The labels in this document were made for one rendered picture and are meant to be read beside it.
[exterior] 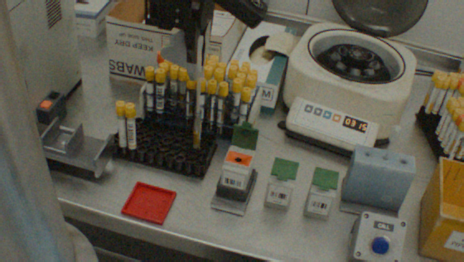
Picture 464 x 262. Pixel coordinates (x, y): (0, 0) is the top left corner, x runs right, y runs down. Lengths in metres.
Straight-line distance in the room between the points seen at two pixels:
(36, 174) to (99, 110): 0.70
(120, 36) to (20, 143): 0.75
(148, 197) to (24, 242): 0.52
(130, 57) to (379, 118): 0.49
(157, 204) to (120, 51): 0.35
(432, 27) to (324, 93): 0.42
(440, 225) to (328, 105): 0.32
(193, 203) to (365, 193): 0.28
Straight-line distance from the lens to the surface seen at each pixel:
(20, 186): 0.27
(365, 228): 0.72
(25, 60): 0.86
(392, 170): 0.78
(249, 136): 0.76
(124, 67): 1.02
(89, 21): 1.19
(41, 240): 0.31
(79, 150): 0.83
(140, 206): 0.79
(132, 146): 0.84
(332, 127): 0.91
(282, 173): 0.76
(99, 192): 0.82
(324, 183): 0.76
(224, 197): 0.79
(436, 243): 0.79
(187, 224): 0.77
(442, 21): 1.24
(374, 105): 0.90
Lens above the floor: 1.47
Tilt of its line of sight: 40 degrees down
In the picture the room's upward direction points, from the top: 6 degrees clockwise
